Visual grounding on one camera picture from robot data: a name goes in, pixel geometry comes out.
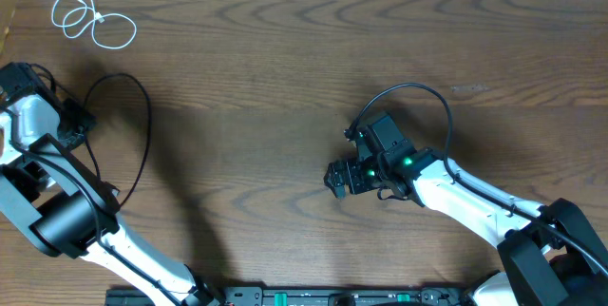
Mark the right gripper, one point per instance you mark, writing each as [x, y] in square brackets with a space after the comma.
[351, 169]

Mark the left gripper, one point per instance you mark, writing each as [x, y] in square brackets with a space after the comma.
[88, 120]

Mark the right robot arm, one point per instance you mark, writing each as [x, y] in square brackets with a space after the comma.
[551, 254]

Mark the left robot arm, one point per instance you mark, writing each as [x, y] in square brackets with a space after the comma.
[64, 209]

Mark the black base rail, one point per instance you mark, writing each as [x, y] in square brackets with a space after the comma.
[258, 295]

